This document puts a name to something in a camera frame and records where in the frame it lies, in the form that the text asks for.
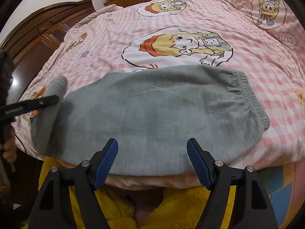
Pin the colourful bed sheet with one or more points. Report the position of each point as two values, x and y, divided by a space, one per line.
285 187

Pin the person's left hand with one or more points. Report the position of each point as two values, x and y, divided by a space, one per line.
9 147

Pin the dark wooden wardrobe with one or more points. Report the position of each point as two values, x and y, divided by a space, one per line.
31 43

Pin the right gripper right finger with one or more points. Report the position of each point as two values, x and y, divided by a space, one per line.
252 207

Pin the pink checkered cartoon pillow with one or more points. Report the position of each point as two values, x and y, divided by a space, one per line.
277 19

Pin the pink checkered cartoon duvet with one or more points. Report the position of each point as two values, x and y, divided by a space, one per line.
163 33

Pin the yellow fleece garment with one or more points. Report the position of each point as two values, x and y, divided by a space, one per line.
155 208

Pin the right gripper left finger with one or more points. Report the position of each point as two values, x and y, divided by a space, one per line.
53 207

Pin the grey knit pants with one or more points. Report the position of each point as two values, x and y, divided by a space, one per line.
152 114

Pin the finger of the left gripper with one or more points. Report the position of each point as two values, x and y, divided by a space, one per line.
19 108

